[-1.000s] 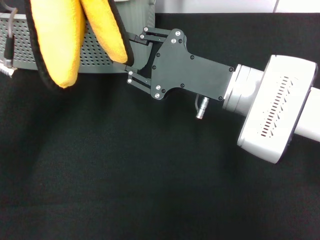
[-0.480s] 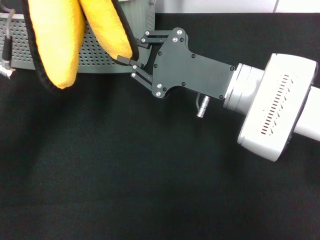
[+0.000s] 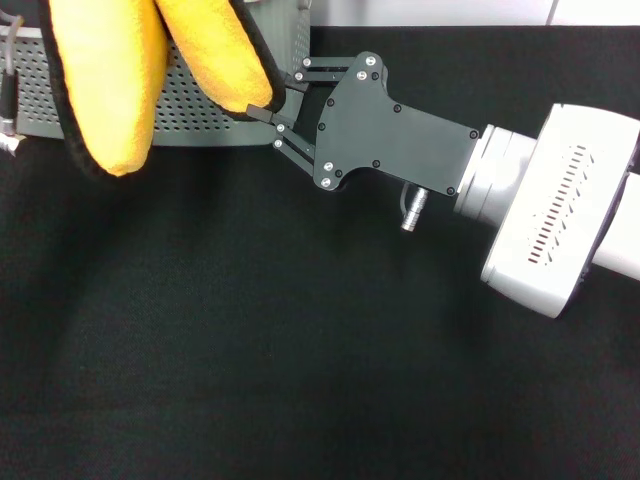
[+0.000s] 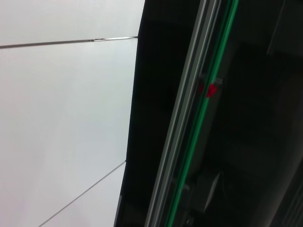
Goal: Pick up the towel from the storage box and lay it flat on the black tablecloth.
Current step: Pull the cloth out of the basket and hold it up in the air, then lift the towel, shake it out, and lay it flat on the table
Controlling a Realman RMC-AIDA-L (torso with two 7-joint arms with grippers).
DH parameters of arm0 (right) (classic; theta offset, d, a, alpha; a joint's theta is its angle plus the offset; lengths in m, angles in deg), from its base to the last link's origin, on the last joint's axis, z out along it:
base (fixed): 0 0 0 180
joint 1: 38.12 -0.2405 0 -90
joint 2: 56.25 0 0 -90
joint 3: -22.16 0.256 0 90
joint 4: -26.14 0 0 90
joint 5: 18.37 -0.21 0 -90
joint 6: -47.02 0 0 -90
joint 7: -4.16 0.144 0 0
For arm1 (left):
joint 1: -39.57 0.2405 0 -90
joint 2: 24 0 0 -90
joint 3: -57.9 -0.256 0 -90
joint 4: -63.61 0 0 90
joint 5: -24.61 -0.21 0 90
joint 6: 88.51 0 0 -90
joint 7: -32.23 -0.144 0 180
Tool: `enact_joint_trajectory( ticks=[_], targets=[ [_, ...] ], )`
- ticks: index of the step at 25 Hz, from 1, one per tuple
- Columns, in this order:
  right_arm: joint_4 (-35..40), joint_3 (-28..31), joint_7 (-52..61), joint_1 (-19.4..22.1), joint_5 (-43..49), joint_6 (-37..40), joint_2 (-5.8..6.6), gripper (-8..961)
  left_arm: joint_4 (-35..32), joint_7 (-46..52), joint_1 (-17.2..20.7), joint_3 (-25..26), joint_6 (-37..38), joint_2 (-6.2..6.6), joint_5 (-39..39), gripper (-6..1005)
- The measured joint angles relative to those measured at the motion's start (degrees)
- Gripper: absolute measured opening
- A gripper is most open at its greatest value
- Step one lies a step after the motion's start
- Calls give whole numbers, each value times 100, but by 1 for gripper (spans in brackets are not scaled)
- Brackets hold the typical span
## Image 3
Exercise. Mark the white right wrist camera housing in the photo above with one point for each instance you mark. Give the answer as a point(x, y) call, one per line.
point(550, 210)

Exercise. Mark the yellow and grey towel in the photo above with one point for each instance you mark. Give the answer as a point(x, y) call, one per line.
point(110, 100)

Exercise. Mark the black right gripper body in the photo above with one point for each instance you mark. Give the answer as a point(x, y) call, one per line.
point(390, 135)

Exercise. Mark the black tablecloth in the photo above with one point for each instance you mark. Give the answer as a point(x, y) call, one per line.
point(250, 350)

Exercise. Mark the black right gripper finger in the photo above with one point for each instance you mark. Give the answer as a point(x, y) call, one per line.
point(260, 113)
point(325, 72)

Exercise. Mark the grey perforated storage basket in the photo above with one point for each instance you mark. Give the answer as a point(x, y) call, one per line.
point(190, 120)

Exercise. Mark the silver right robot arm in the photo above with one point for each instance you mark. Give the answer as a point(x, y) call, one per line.
point(495, 175)

